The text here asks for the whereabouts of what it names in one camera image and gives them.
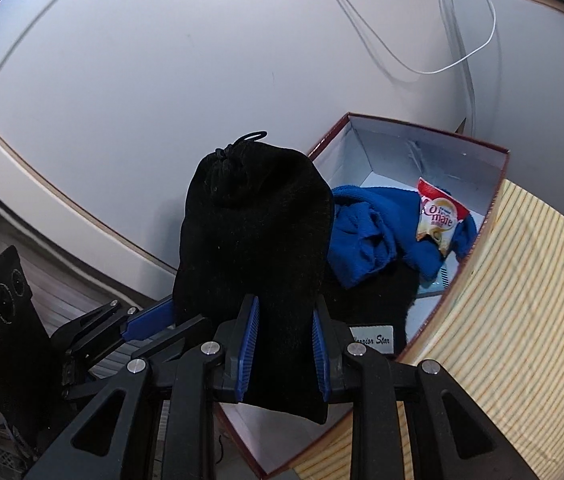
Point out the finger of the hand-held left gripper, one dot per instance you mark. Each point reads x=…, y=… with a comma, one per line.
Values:
x=177, y=332
x=147, y=317

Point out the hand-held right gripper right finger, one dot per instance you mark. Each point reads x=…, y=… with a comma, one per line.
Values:
x=321, y=357

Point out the yellow striped blanket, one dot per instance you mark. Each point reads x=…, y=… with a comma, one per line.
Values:
x=511, y=335

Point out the black fuzzy hat white label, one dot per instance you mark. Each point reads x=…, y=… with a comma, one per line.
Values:
x=371, y=300

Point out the red cardboard box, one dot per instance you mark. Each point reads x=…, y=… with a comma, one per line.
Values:
x=411, y=160

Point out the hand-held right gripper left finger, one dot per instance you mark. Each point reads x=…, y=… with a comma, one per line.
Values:
x=249, y=352

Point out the blue cloth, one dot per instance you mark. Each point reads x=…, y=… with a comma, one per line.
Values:
x=361, y=230

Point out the red and white snack packet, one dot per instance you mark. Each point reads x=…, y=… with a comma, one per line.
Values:
x=439, y=215

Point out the grey striped cloth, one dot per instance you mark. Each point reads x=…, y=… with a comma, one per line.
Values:
x=72, y=285

